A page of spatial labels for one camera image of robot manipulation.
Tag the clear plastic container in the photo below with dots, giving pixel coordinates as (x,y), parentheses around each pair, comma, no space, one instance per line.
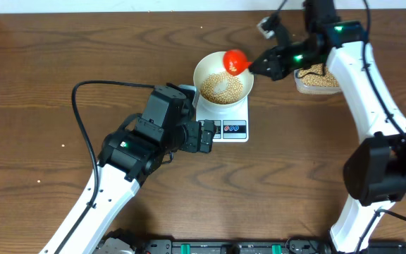
(304,89)

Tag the cream round bowl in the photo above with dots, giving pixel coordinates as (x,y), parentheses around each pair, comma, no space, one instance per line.
(211,64)

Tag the red plastic measuring scoop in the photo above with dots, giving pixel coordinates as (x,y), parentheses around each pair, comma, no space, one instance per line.
(235,62)

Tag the soybeans in bowl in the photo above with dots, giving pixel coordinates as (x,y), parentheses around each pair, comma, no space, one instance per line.
(221,88)

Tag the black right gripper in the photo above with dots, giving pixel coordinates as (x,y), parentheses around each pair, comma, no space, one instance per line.
(278,70)

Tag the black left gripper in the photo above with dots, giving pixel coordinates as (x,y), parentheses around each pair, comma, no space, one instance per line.
(191,143)

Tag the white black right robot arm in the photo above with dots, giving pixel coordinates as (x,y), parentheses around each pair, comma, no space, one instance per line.
(375,174)

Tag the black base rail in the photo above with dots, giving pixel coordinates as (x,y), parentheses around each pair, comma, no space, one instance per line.
(117,246)

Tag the soybeans in container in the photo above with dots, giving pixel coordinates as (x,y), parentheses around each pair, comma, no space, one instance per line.
(317,76)

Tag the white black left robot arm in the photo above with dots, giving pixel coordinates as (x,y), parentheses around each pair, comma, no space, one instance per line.
(128,156)

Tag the white digital kitchen scale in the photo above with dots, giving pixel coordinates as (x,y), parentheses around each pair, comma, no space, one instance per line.
(231,120)

